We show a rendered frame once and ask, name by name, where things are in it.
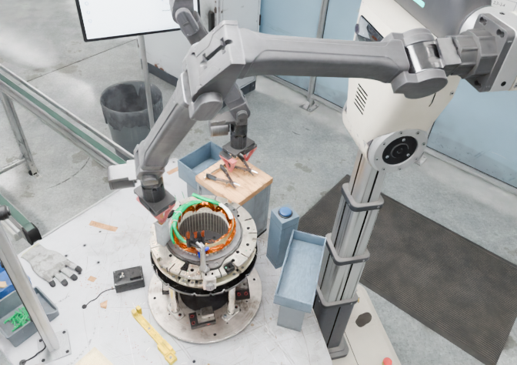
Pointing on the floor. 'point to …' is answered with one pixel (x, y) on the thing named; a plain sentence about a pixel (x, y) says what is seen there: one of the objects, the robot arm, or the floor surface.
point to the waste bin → (133, 136)
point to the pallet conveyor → (21, 226)
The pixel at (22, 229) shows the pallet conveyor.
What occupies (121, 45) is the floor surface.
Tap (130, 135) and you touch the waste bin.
